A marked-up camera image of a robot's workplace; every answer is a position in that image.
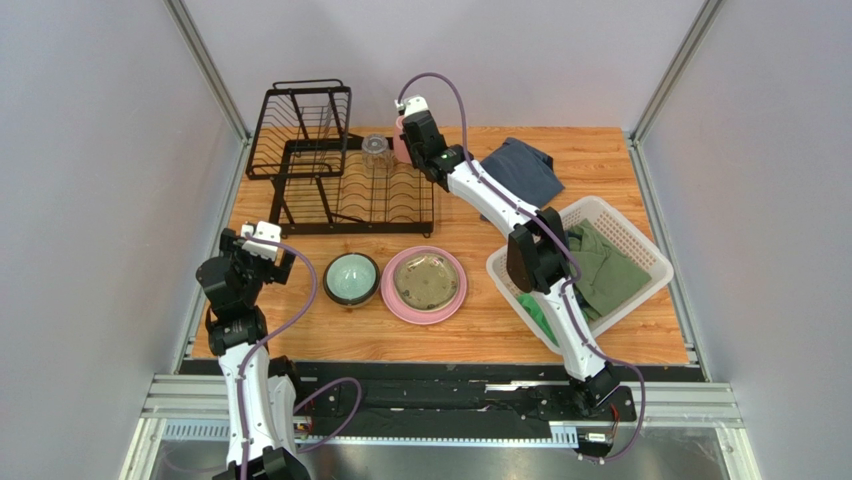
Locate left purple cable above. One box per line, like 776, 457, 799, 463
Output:
236, 234, 364, 480

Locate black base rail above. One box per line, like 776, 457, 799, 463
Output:
136, 359, 740, 461

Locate clear glass cup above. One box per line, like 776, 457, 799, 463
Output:
361, 134, 392, 175

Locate pink plate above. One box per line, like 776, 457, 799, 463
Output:
380, 246, 468, 326

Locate olive green shirt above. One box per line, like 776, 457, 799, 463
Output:
566, 220, 651, 323

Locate pink mug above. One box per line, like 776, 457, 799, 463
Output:
392, 116, 412, 165

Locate cream patterned plate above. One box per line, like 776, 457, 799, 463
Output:
392, 255, 461, 314

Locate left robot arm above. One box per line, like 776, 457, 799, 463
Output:
195, 221, 310, 479

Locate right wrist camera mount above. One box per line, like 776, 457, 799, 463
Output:
395, 95, 429, 118

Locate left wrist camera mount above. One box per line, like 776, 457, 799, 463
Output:
240, 221, 282, 262

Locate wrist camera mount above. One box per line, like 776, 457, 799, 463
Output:
240, 221, 282, 262
395, 95, 429, 118

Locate black wire dish rack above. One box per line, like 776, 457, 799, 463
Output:
246, 79, 435, 237

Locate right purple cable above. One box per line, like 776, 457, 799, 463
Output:
396, 71, 647, 463

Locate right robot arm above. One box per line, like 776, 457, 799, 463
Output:
399, 110, 620, 409

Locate bright green towel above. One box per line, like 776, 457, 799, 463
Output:
516, 293, 557, 345

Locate purple cable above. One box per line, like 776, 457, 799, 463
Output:
236, 234, 364, 480
396, 71, 647, 463

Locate folded blue cloth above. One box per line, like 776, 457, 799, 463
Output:
481, 137, 565, 207

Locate white plastic basket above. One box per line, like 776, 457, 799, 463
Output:
486, 196, 674, 354

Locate beige brown bowl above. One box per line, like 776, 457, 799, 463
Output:
322, 251, 382, 309

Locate light green bowl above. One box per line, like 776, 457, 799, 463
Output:
326, 254, 379, 302

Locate clear glass plate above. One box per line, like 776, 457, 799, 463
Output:
393, 256, 459, 310

